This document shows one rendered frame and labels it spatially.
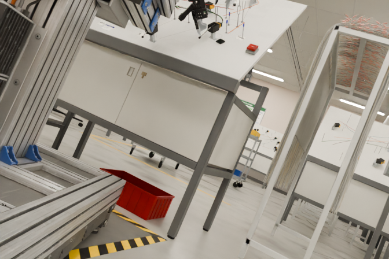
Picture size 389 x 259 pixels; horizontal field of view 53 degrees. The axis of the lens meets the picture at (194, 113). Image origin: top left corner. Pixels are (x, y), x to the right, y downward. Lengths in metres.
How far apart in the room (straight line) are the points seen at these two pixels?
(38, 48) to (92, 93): 1.20
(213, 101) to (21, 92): 1.09
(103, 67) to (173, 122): 0.59
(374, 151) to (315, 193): 0.91
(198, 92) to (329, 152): 3.09
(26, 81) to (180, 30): 1.37
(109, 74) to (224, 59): 0.69
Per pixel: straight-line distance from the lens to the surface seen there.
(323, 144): 5.03
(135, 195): 2.22
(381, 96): 2.41
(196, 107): 2.06
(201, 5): 2.18
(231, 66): 2.09
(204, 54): 2.19
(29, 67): 1.22
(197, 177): 2.00
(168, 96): 2.14
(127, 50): 2.29
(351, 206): 4.79
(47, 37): 1.22
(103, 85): 2.36
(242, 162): 11.04
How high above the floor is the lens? 0.51
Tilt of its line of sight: 3 degrees up
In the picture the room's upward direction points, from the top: 24 degrees clockwise
